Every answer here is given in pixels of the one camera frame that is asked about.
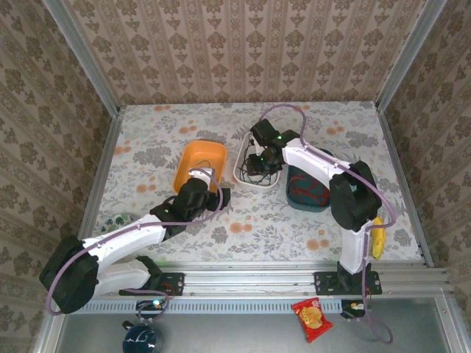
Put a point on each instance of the red snack packet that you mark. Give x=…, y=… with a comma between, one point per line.
x=312, y=320

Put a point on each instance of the aluminium frame post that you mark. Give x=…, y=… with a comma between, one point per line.
x=408, y=51
x=84, y=59

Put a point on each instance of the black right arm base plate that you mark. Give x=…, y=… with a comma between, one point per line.
x=324, y=283

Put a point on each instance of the aluminium right frame post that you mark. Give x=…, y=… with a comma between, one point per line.
x=408, y=51

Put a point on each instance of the left controller circuit board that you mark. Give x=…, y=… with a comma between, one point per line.
x=151, y=305

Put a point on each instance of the dark teal plastic tray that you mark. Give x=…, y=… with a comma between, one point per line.
x=298, y=204

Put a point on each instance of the yellow banana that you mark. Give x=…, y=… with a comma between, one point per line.
x=379, y=239

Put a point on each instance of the aluminium front frame rail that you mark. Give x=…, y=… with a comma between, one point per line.
x=250, y=276

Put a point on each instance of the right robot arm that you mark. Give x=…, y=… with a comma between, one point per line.
x=312, y=158

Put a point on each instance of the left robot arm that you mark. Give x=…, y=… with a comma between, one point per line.
x=121, y=239

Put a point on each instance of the controller circuit board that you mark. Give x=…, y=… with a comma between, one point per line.
x=355, y=307
x=151, y=305

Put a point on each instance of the right controller circuit board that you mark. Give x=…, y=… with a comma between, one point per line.
x=355, y=307

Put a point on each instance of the dark blue patterned ball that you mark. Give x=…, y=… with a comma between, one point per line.
x=141, y=340

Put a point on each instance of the aluminium left side rail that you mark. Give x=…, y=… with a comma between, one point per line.
x=110, y=147

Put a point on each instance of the floral table cover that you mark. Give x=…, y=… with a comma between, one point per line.
x=206, y=117

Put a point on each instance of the orange plastic tray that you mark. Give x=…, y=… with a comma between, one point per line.
x=200, y=154

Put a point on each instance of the aluminium left frame post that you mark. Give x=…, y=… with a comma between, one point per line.
x=84, y=59

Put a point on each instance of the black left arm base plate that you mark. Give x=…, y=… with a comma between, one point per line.
x=173, y=283

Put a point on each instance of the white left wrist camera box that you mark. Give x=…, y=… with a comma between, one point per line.
x=204, y=174

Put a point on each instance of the white plastic tray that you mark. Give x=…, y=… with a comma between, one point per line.
x=241, y=147

